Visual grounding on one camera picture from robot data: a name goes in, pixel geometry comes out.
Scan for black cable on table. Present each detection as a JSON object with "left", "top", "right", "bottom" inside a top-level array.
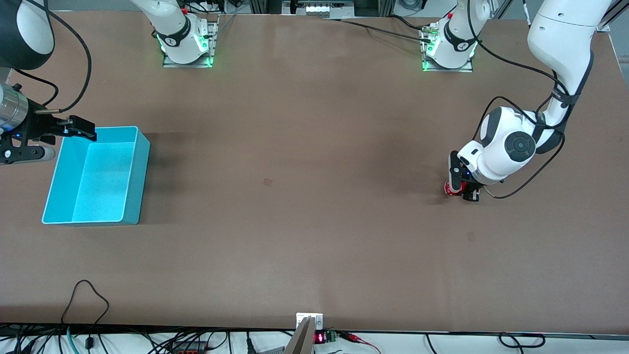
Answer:
[{"left": 314, "top": 15, "right": 435, "bottom": 45}]

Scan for device with white lights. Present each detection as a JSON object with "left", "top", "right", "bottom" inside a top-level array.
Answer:
[{"left": 282, "top": 0, "right": 355, "bottom": 16}]

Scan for thin black looped cable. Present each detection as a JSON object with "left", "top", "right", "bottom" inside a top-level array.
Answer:
[{"left": 60, "top": 279, "right": 111, "bottom": 354}]

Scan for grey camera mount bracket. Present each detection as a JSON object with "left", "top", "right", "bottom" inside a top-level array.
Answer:
[{"left": 285, "top": 313, "right": 324, "bottom": 354}]

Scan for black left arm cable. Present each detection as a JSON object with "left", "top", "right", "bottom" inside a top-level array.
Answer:
[{"left": 467, "top": 0, "right": 567, "bottom": 200}]

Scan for black coiled cable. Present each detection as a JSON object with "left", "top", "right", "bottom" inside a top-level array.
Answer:
[{"left": 498, "top": 332, "right": 546, "bottom": 349}]

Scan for blue plastic box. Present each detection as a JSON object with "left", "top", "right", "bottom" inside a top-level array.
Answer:
[{"left": 41, "top": 126, "right": 151, "bottom": 226}]

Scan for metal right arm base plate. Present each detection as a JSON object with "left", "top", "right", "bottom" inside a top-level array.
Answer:
[{"left": 162, "top": 14, "right": 220, "bottom": 69}]

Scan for aluminium profile frame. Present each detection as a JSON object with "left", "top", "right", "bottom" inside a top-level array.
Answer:
[{"left": 248, "top": 0, "right": 285, "bottom": 15}]

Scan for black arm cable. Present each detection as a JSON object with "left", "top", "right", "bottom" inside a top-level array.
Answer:
[
  {"left": 467, "top": 0, "right": 567, "bottom": 200},
  {"left": 9, "top": 0, "right": 93, "bottom": 115}
]

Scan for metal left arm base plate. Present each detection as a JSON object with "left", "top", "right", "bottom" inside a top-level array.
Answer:
[{"left": 421, "top": 24, "right": 474, "bottom": 73}]

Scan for red and black clip leads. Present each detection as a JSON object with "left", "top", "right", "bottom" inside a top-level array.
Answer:
[{"left": 339, "top": 331, "right": 382, "bottom": 354}]

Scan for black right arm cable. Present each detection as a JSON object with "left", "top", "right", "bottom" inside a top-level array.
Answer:
[{"left": 9, "top": 0, "right": 93, "bottom": 115}]

